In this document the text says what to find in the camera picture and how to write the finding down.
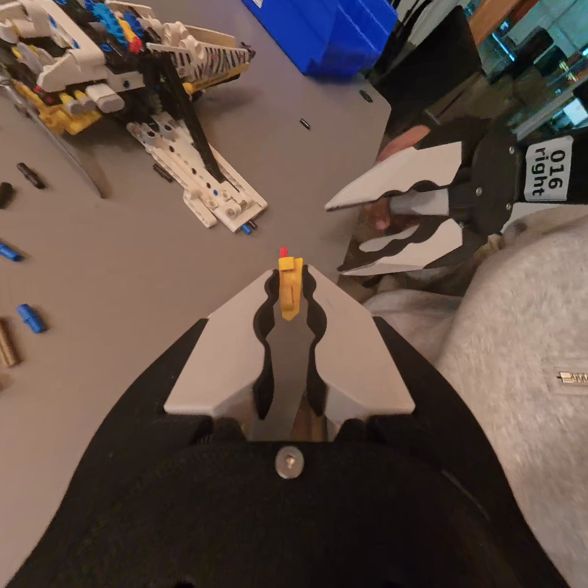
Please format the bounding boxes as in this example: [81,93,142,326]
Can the zebra striped lego plane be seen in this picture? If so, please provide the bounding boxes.
[0,0,255,136]

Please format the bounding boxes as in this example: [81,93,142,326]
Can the grey sweatshirt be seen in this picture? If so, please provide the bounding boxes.
[363,202,588,588]

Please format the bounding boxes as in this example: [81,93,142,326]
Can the wooden post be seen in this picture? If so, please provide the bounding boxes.
[469,0,526,47]

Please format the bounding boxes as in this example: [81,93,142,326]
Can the person's right hand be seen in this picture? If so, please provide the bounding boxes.
[362,125,433,236]

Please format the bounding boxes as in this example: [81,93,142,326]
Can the white lego wing assembly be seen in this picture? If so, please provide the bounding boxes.
[126,53,268,235]

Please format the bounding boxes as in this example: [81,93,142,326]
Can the tan lego axle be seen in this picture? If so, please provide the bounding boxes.
[0,318,22,369]

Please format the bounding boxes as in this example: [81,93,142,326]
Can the black office chair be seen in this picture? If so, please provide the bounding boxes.
[372,5,483,136]

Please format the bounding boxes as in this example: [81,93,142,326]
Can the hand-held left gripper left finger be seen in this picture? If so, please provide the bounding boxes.
[164,269,281,441]

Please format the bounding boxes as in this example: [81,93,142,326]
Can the blue plastic bin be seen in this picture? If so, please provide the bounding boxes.
[241,0,398,82]

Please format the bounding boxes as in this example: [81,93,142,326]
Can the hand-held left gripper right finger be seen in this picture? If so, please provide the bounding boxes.
[301,265,416,441]

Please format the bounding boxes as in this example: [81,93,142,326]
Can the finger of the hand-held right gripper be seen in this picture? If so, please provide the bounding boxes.
[337,216,466,277]
[324,141,463,213]

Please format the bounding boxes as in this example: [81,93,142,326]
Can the yellow lego lever piece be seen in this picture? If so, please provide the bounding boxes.
[278,256,304,321]

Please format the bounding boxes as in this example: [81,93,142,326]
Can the short blue lego pin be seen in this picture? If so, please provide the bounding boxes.
[17,303,48,334]

